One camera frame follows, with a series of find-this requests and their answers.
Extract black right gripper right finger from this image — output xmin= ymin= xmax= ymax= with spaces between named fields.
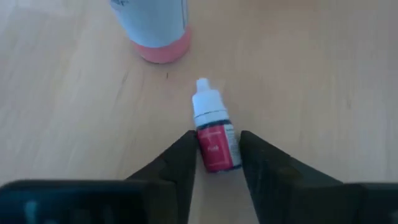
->
xmin=239 ymin=129 xmax=368 ymax=224

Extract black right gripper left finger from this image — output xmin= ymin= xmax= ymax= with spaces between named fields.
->
xmin=126 ymin=129 xmax=198 ymax=224

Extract small pink food coloring bottle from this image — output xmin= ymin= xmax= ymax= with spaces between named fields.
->
xmin=192 ymin=77 xmax=243 ymax=174

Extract large pink food coloring bottle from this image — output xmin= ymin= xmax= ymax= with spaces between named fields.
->
xmin=109 ymin=0 xmax=193 ymax=65

